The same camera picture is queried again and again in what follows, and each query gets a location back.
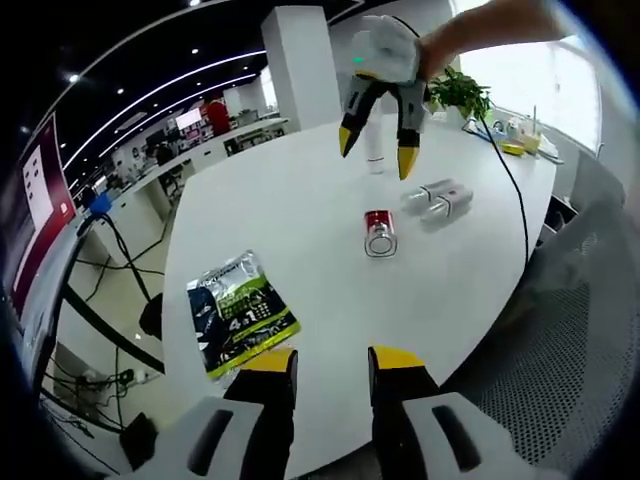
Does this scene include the green potted plant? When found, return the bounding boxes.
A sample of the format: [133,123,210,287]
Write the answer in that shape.
[429,67,494,121]

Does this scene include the green black skincare sachet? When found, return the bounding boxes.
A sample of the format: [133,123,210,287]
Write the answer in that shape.
[186,249,303,384]

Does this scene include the black rounded object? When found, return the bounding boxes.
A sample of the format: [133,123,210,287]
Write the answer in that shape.
[138,292,166,341]

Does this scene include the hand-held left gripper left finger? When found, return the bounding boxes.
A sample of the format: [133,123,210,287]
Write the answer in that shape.
[117,348,300,480]

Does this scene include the grey mesh office chair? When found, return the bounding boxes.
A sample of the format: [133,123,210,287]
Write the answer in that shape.
[442,149,640,480]

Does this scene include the white desk black legs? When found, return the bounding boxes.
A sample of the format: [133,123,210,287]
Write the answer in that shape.
[34,209,169,376]

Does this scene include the tall white skincare tube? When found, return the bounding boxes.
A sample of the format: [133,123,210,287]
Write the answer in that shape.
[366,99,387,175]

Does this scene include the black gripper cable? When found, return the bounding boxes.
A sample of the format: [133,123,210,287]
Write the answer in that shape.
[462,112,532,264]

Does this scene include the person's right hand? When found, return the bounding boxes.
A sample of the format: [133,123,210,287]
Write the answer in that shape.
[415,27,464,82]

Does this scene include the black box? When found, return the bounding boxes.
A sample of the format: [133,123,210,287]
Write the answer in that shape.
[119,412,161,471]

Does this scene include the long white counter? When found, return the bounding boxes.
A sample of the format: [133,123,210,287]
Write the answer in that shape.
[74,117,291,261]

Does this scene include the black cable bundle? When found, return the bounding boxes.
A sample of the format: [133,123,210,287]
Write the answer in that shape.
[44,214,171,436]

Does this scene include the white power strip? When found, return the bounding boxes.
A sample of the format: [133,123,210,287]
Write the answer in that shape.
[74,367,136,386]

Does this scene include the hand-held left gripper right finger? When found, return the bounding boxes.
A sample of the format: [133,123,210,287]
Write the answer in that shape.
[367,344,534,480]

